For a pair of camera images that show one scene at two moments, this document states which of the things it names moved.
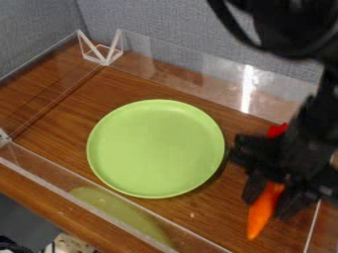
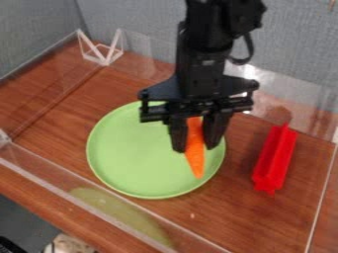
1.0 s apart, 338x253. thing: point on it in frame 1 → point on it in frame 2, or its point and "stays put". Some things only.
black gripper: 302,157 → 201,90
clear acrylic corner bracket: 99,53 stays put
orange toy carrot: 264,208 → 193,143
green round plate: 155,148 stays put
